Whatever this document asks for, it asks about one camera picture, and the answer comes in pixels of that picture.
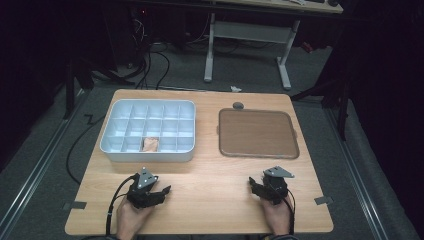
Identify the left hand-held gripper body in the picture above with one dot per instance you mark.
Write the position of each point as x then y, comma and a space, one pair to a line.
141, 195

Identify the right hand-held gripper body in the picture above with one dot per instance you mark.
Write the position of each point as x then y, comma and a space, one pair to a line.
275, 188

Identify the beige cloth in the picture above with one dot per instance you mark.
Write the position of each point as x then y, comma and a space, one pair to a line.
150, 145

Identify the brown tray with grey rim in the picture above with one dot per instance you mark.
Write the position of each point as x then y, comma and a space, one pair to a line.
258, 133

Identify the white divided storage box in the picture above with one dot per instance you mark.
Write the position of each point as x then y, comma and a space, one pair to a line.
133, 123

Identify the grey tape piece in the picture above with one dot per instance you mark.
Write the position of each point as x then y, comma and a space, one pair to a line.
323, 200
75, 205

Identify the small grey round disc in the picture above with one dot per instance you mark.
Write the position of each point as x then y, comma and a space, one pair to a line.
238, 105

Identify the white crumpled paper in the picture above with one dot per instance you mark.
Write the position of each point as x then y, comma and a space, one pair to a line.
235, 89

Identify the dark metal stand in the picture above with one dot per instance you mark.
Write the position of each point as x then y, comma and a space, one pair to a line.
71, 86
341, 100

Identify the small red object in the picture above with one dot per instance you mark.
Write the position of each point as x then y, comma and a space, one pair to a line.
307, 47

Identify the white-legged desk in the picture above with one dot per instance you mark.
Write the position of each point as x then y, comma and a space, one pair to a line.
250, 31

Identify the dark equipment cabinet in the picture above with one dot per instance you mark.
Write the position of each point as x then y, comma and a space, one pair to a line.
123, 33

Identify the aluminium floor rail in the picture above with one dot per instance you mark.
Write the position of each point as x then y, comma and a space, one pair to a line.
36, 166
356, 173

